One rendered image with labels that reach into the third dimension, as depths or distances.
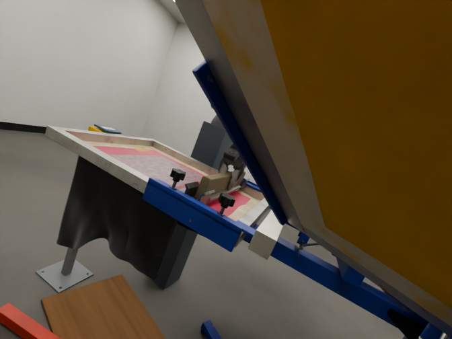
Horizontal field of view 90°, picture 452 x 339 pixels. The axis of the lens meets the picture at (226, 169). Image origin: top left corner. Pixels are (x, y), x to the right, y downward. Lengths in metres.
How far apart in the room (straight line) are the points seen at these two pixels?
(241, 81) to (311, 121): 0.07
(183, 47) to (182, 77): 0.68
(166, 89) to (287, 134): 5.73
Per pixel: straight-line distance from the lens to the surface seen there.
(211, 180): 0.70
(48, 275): 1.84
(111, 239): 0.97
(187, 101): 5.50
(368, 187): 0.19
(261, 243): 0.53
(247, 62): 0.17
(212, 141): 1.44
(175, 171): 0.64
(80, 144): 0.90
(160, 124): 5.83
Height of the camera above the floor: 1.23
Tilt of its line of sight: 10 degrees down
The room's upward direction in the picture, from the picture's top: 22 degrees clockwise
